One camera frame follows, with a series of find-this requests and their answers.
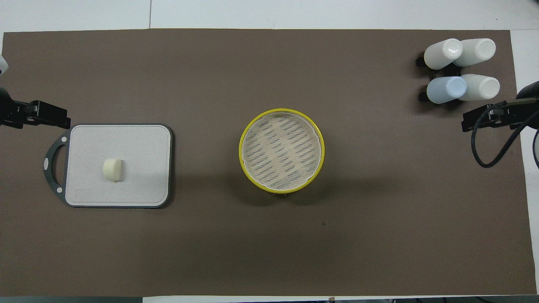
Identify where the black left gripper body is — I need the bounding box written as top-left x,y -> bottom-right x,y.
0,100 -> 35,129

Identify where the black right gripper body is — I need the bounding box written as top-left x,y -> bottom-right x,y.
491,101 -> 539,130

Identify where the white steamed bun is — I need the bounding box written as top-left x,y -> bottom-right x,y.
103,158 -> 123,182

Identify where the yellow-rimmed woven steamer lid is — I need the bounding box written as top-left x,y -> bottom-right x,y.
238,108 -> 326,195

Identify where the white plastic cup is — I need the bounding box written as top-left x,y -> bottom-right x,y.
453,38 -> 496,68
457,74 -> 501,101
424,39 -> 463,70

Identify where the light blue plastic cup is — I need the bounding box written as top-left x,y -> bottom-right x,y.
427,76 -> 467,104

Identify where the black cup rack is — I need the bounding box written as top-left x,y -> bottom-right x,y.
416,55 -> 466,104

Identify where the grey cutting board dark rim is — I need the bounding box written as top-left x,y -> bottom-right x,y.
43,123 -> 173,209

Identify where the brown table mat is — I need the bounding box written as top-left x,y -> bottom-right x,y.
0,29 -> 537,297

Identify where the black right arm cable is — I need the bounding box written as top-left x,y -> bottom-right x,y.
471,100 -> 539,169

